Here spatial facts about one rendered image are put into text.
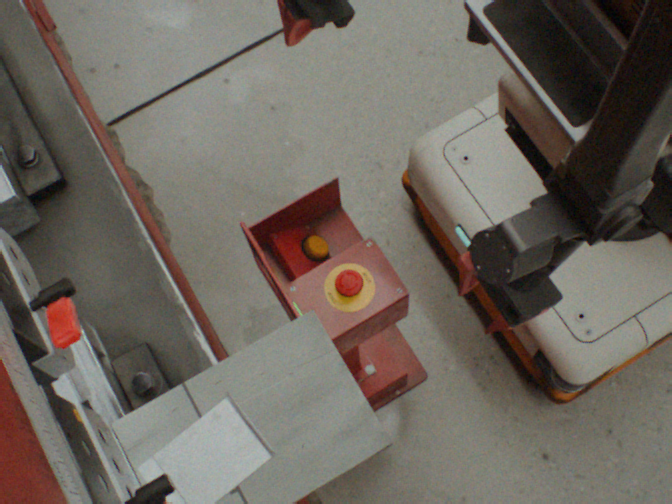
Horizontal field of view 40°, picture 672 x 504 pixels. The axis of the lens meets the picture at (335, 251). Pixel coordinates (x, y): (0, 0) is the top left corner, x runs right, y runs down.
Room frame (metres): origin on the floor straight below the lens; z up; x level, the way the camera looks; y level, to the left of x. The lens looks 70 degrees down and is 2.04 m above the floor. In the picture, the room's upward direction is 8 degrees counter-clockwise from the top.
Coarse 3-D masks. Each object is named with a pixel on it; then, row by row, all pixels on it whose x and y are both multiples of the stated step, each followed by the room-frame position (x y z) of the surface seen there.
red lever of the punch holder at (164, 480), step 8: (152, 480) 0.10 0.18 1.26; (160, 480) 0.10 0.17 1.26; (168, 480) 0.10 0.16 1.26; (144, 488) 0.09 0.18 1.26; (152, 488) 0.09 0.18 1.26; (160, 488) 0.09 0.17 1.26; (168, 488) 0.09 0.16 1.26; (136, 496) 0.09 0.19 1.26; (144, 496) 0.09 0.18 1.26; (152, 496) 0.09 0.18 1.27; (160, 496) 0.09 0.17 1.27
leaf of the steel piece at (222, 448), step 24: (216, 408) 0.20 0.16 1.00; (240, 408) 0.20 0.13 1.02; (192, 432) 0.18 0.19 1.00; (216, 432) 0.18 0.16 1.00; (240, 432) 0.17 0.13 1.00; (168, 456) 0.16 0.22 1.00; (192, 456) 0.15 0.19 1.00; (216, 456) 0.15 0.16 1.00; (240, 456) 0.15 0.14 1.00; (264, 456) 0.14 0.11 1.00; (192, 480) 0.13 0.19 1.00; (216, 480) 0.12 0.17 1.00; (240, 480) 0.12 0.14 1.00
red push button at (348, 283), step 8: (344, 272) 0.41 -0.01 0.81; (352, 272) 0.40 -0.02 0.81; (336, 280) 0.40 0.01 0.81; (344, 280) 0.39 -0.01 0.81; (352, 280) 0.39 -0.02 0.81; (360, 280) 0.39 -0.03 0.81; (336, 288) 0.39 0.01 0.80; (344, 288) 0.38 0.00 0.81; (352, 288) 0.38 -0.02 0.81; (360, 288) 0.38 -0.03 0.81
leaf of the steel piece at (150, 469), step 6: (144, 462) 0.15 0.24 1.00; (150, 462) 0.15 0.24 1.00; (156, 462) 0.15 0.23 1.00; (138, 468) 0.15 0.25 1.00; (144, 468) 0.15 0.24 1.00; (150, 468) 0.15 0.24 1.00; (156, 468) 0.15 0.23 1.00; (144, 474) 0.14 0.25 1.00; (150, 474) 0.14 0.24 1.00; (156, 474) 0.14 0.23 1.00; (150, 480) 0.13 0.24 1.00; (174, 492) 0.12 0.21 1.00; (168, 498) 0.11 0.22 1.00; (174, 498) 0.11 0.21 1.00; (180, 498) 0.11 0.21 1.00
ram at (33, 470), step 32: (0, 320) 0.22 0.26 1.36; (0, 352) 0.19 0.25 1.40; (0, 384) 0.16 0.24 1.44; (32, 384) 0.17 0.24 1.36; (0, 416) 0.13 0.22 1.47; (0, 448) 0.10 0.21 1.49; (32, 448) 0.11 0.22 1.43; (64, 448) 0.12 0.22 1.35; (0, 480) 0.08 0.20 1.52; (32, 480) 0.09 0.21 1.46
